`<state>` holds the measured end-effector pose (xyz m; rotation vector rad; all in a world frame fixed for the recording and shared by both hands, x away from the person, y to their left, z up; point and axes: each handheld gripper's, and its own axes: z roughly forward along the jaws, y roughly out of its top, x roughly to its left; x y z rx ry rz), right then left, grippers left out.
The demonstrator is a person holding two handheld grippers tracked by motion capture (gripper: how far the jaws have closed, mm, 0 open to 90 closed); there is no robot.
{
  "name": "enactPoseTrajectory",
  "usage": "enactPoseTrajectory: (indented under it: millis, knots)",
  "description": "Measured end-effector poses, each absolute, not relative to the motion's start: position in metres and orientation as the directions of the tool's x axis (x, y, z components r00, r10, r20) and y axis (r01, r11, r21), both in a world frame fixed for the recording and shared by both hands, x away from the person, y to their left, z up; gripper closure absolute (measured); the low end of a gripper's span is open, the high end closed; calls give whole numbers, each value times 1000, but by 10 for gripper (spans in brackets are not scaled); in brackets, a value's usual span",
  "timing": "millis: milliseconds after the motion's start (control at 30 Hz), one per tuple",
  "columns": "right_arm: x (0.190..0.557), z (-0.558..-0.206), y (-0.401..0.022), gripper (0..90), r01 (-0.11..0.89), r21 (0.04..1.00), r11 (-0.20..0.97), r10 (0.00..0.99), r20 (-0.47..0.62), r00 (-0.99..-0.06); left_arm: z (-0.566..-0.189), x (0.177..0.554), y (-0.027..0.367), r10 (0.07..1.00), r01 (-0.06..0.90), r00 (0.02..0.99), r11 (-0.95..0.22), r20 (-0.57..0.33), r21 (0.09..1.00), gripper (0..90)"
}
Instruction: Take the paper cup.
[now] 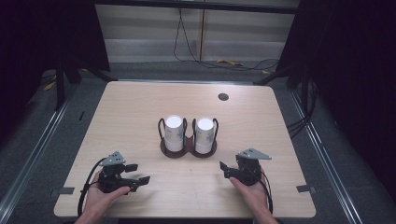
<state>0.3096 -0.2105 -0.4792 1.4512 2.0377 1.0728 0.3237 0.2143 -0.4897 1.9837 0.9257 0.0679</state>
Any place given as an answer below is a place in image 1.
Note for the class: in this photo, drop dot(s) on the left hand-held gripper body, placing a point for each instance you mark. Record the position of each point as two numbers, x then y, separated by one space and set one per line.
112 179

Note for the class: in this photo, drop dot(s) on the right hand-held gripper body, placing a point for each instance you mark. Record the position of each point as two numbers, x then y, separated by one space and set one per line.
249 169

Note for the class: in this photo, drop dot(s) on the black double cup holder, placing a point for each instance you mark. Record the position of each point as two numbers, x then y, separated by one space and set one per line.
188 143

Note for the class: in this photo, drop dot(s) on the person's left hand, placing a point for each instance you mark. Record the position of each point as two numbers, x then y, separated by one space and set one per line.
99 199

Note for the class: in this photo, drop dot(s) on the single white paper cup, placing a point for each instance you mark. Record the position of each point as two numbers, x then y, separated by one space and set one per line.
173 127

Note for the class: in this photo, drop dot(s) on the round grey table grommet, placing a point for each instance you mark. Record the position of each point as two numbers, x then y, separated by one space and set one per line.
223 96

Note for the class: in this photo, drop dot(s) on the grey tape strip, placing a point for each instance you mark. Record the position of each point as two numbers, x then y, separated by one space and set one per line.
306 188
63 190

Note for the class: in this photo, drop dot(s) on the metal floor rail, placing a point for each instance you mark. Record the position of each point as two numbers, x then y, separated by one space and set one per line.
34 146
323 152

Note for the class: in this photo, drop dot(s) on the black metal stand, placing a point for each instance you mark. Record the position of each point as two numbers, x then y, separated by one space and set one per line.
274 76
59 84

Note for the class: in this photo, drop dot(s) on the person's right hand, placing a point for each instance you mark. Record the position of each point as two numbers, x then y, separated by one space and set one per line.
253 196

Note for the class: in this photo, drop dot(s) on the black overhead bar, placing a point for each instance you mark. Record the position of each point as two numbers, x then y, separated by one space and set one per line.
202 6

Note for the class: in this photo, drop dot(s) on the black curtain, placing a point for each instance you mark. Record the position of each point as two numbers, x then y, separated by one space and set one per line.
37 46
355 77

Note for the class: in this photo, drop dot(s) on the stack of white paper cups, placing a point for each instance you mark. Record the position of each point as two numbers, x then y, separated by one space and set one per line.
204 137
173 146

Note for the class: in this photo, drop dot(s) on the yellow tape scrap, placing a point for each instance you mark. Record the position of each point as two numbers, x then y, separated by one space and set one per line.
230 62
49 86

